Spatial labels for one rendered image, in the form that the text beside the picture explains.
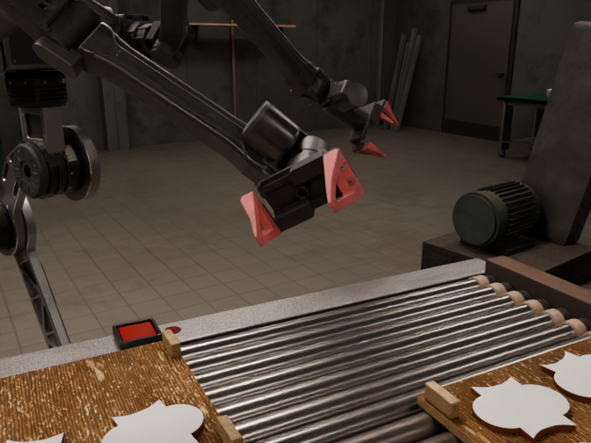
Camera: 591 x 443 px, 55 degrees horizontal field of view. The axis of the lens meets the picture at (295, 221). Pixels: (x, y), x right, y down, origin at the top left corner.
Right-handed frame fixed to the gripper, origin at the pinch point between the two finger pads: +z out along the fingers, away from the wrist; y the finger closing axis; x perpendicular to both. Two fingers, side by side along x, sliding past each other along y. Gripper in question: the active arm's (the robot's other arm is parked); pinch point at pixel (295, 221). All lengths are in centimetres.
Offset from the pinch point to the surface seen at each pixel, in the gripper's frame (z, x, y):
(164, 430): 6.9, 16.1, -28.9
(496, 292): -49, 57, 11
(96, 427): 6.3, 12.3, -38.2
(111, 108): -687, 19, -410
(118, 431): 7.8, 13.0, -34.0
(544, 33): -817, 254, 155
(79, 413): 3.6, 11.0, -41.7
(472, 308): -40, 52, 6
